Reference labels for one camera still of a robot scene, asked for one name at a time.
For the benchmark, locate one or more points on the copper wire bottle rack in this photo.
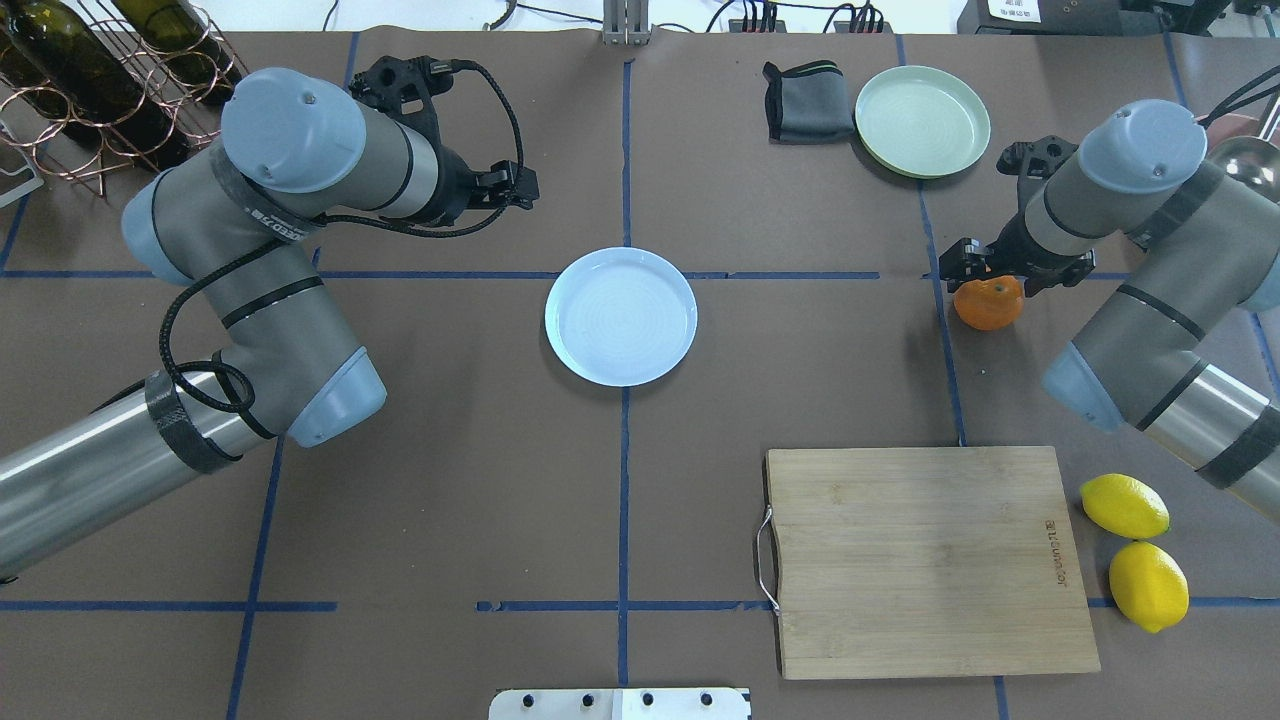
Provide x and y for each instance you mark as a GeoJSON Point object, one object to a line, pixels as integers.
{"type": "Point", "coordinates": [41, 124]}

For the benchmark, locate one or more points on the yellow lemon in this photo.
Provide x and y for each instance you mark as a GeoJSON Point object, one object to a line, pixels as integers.
{"type": "Point", "coordinates": [1125, 506]}
{"type": "Point", "coordinates": [1148, 586]}

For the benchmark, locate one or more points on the dark folded cloth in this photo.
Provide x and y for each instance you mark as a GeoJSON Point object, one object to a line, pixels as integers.
{"type": "Point", "coordinates": [809, 104]}

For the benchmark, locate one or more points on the front dark wine bottle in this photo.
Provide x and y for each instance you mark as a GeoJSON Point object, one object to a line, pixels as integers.
{"type": "Point", "coordinates": [59, 42]}

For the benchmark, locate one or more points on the orange fruit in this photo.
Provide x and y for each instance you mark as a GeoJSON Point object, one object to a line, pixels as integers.
{"type": "Point", "coordinates": [990, 305]}

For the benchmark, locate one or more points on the green plate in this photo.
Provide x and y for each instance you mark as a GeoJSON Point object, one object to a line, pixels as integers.
{"type": "Point", "coordinates": [922, 122]}

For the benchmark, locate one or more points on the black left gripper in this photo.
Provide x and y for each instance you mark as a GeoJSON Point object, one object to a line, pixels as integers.
{"type": "Point", "coordinates": [456, 186]}

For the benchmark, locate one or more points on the middle dark wine bottle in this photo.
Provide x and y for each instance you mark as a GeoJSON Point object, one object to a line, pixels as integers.
{"type": "Point", "coordinates": [187, 47]}

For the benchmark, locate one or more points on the dark wine bottle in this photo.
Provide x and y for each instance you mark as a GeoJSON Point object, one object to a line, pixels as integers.
{"type": "Point", "coordinates": [187, 47]}
{"type": "Point", "coordinates": [59, 42]}

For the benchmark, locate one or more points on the wooden cutting board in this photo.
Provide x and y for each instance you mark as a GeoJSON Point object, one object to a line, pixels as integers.
{"type": "Point", "coordinates": [930, 562]}

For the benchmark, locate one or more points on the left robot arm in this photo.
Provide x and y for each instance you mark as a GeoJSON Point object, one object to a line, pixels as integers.
{"type": "Point", "coordinates": [254, 347]}

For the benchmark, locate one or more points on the left yellow lemon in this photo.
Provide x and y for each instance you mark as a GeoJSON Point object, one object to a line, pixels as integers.
{"type": "Point", "coordinates": [1125, 506]}

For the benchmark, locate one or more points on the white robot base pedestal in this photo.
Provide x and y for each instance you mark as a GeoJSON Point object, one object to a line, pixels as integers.
{"type": "Point", "coordinates": [623, 703]}

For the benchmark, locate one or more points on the right yellow lemon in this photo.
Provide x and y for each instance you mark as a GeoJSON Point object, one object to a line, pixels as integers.
{"type": "Point", "coordinates": [1148, 586]}

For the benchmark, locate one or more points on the metal spoon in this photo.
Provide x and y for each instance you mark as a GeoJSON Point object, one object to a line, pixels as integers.
{"type": "Point", "coordinates": [1243, 148]}

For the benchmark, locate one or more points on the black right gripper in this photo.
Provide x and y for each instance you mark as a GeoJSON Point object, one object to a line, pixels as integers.
{"type": "Point", "coordinates": [1017, 256]}

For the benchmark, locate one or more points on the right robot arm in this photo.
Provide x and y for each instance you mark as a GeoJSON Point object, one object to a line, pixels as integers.
{"type": "Point", "coordinates": [1210, 245]}

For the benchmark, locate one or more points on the black power strip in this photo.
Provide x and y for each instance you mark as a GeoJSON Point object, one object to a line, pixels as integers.
{"type": "Point", "coordinates": [767, 17]}

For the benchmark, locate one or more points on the light blue plate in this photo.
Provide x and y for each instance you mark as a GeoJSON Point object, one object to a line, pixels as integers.
{"type": "Point", "coordinates": [621, 317]}

